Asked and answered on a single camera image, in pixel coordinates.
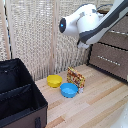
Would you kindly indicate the yellow plastic bowl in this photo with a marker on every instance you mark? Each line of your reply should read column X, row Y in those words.
column 54, row 81

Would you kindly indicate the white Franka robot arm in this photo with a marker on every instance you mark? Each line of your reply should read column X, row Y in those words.
column 90, row 23

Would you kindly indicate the blue plastic bowl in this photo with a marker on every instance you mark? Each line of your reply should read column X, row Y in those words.
column 69, row 90

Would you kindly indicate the colourful printed food box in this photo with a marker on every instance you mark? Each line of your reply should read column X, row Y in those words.
column 76, row 78

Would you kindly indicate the small white cup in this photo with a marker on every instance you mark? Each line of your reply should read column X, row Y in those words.
column 80, row 90

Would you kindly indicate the black fabric storage box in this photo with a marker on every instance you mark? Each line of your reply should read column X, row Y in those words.
column 16, row 96

